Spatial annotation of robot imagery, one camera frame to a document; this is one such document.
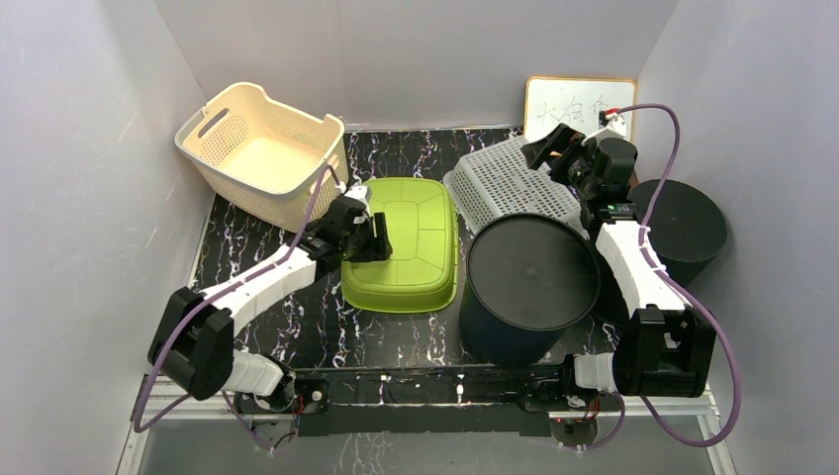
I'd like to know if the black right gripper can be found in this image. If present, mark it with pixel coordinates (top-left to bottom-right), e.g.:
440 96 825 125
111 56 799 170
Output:
522 124 599 198

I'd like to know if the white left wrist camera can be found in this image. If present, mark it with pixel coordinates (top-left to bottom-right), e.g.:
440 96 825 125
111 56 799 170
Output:
341 184 372 225

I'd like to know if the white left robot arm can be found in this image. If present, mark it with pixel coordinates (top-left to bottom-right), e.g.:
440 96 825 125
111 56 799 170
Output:
147 185 392 412

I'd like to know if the green plastic basin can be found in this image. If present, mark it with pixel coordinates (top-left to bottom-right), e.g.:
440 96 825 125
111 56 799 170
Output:
341 177 459 314

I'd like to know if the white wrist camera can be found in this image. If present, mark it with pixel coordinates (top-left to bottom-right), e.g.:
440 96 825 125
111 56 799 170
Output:
341 184 372 225
596 108 631 142

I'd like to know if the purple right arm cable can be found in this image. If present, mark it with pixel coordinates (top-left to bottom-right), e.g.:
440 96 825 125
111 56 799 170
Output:
583 102 745 450

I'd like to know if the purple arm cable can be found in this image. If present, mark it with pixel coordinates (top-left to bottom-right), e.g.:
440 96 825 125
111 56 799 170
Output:
583 102 745 450
132 163 345 453

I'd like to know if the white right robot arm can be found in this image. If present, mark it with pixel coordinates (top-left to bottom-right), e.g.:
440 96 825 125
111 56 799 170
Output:
521 124 715 410

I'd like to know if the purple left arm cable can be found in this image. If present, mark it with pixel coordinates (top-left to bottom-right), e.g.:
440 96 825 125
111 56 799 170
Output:
132 163 345 453

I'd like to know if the small whiteboard wooden frame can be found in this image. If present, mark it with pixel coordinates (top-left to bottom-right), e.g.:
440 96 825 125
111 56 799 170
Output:
519 76 636 145

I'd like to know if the dark blue large bucket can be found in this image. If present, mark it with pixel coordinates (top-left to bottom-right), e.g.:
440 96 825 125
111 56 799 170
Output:
458 213 602 367

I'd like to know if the cream perforated storage basket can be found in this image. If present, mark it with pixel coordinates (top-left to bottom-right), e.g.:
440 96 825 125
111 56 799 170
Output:
174 82 350 232

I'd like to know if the white perforated strainer basket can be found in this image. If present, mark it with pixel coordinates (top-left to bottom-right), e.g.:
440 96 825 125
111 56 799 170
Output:
443 136 589 238

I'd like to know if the black ribbed bucket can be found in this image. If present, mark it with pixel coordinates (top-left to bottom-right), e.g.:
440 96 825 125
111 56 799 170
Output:
592 179 728 326

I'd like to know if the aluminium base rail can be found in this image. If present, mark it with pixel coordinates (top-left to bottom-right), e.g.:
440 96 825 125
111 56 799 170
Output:
118 398 735 474

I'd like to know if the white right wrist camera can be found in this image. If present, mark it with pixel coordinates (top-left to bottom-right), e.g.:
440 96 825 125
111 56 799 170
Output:
596 108 631 142

